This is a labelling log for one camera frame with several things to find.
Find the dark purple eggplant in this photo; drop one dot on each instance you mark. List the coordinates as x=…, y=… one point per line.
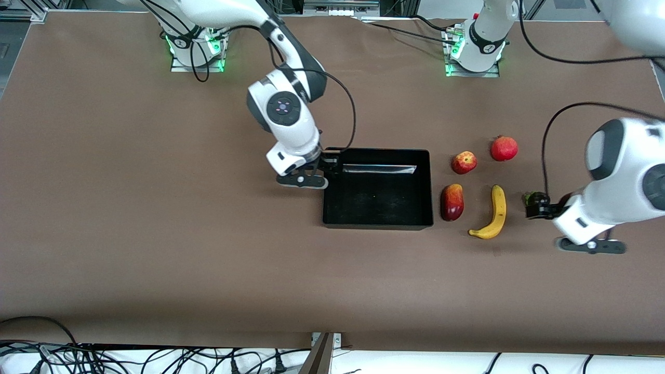
x=534, y=198

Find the black rectangular tray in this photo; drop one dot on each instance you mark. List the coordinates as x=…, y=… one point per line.
x=379, y=202

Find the paper table cover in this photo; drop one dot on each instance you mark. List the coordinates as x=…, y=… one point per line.
x=156, y=234

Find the dark aluminium beam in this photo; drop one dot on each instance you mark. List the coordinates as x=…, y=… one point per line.
x=319, y=361

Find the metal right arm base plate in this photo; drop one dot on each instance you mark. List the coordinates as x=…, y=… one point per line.
x=197, y=69

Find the red yellow mango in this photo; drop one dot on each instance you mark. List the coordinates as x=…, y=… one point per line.
x=452, y=205

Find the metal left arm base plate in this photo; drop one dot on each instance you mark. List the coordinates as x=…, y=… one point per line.
x=475, y=74

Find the yellow banana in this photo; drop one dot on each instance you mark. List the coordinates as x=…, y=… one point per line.
x=499, y=208

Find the small metal edge bracket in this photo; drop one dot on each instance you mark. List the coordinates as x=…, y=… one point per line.
x=336, y=340

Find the red yellow apple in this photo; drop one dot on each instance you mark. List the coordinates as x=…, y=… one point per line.
x=464, y=162

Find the red pomegranate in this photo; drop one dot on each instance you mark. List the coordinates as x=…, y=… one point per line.
x=504, y=149

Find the aluminium frame structure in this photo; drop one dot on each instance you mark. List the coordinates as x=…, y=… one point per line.
x=337, y=6

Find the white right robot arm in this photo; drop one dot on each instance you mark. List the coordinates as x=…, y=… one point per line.
x=283, y=109

